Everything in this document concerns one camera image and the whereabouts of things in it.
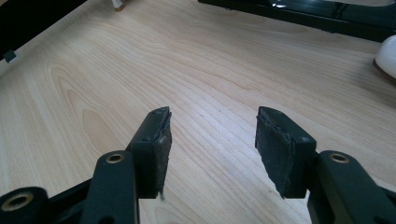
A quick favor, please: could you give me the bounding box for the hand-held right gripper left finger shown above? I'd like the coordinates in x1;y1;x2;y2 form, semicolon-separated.
125;105;173;200

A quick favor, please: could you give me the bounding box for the white slingback heeled shoe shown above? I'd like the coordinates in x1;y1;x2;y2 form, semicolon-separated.
374;35;396;79
110;0;127;12

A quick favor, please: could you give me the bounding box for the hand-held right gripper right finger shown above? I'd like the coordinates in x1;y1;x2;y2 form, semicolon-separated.
255;105;318;200

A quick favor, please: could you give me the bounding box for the red and black shoe rack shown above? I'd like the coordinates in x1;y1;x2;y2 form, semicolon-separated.
197;0;396;43

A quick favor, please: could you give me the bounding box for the metal table bracket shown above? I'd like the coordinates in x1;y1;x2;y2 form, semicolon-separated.
3;49;19;63

